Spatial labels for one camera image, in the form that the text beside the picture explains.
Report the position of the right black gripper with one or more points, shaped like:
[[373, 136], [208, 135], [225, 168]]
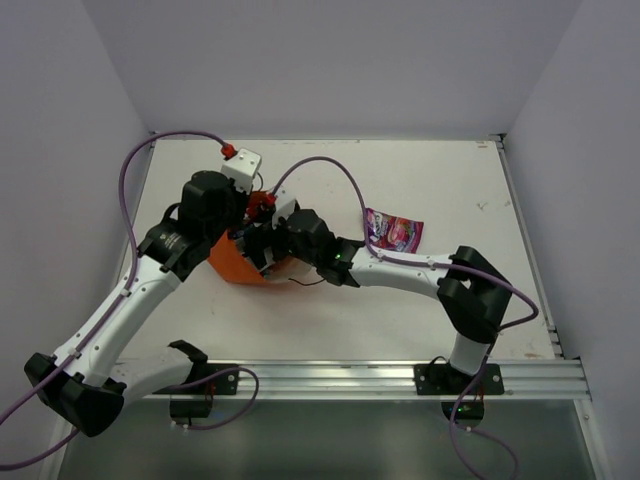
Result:
[[260, 237]]

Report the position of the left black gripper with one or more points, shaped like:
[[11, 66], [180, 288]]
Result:
[[239, 220]]

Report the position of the orange paper bag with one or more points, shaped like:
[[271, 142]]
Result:
[[231, 265]]

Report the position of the purple Fox's candy bag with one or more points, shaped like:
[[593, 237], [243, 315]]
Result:
[[393, 233]]

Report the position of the blue white snack packet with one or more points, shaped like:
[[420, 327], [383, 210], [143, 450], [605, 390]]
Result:
[[241, 235]]

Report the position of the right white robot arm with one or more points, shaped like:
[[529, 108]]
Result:
[[473, 294]]

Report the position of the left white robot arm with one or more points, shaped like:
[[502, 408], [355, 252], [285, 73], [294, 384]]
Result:
[[83, 381]]

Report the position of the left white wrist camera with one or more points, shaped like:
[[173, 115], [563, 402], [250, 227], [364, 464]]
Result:
[[241, 167]]

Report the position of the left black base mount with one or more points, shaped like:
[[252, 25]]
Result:
[[201, 396]]

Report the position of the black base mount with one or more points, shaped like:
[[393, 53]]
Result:
[[438, 379], [201, 396]]

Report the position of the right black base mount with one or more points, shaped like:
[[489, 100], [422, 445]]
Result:
[[438, 379]]

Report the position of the aluminium table rail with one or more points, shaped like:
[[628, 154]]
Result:
[[394, 381]]

